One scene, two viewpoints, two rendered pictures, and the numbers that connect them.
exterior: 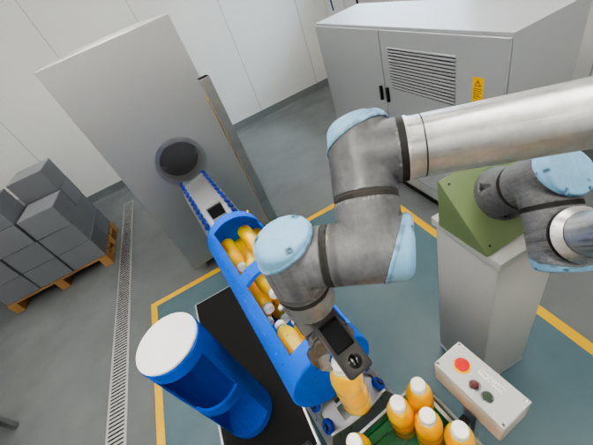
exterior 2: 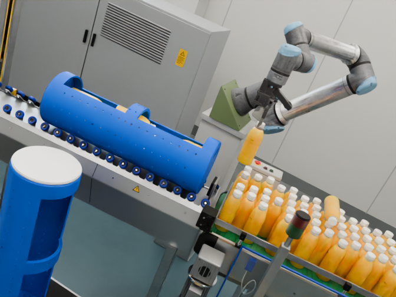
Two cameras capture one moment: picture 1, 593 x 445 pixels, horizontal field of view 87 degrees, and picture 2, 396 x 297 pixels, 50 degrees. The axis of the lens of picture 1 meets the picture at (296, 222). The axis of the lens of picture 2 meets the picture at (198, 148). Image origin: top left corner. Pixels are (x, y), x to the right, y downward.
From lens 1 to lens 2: 1.84 m
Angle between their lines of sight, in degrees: 58
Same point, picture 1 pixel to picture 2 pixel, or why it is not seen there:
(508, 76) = (203, 55)
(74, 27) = not seen: outside the picture
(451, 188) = (225, 91)
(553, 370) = not seen: hidden behind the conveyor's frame
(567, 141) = (329, 49)
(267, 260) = (296, 50)
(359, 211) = (306, 47)
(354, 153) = (303, 32)
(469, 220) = (232, 110)
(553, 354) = not seen: hidden behind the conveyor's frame
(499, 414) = (277, 175)
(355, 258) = (308, 59)
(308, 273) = (299, 59)
